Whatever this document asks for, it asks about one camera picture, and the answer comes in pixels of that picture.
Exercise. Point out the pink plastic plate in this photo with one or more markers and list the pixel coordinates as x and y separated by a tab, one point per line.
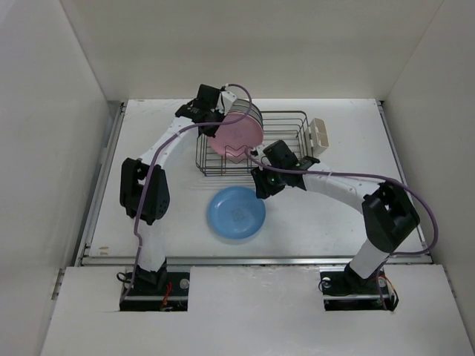
230	141

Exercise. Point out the front patterned ceramic plate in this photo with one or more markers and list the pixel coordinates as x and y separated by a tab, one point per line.
256	115

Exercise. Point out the rear patterned ceramic plate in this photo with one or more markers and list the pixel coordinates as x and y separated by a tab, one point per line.
240	102

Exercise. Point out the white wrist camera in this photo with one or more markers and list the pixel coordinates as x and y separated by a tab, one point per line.
253	152
225	102

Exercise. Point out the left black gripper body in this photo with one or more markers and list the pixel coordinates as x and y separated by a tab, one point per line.
216	116

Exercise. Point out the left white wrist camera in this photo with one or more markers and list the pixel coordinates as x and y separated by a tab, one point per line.
225	102

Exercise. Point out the blue plastic plate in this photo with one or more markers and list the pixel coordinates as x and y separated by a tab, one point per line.
235	213

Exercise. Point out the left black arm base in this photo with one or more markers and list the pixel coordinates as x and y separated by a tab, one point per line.
171	294

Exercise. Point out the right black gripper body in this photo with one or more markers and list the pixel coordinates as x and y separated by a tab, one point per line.
269	180

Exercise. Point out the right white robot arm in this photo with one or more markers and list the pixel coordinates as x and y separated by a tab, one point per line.
388	214

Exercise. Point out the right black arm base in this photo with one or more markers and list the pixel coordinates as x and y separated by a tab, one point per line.
375	294

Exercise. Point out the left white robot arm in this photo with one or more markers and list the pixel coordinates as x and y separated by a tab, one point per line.
143	190

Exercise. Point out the grey wire dish rack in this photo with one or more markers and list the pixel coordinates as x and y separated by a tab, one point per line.
289	126

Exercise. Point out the white plastic cutlery holder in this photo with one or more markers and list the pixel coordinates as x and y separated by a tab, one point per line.
316	137

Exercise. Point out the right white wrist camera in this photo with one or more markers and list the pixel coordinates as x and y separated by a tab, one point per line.
253	152

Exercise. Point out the patterned ceramic plate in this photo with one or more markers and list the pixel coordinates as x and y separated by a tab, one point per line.
256	115
240	102

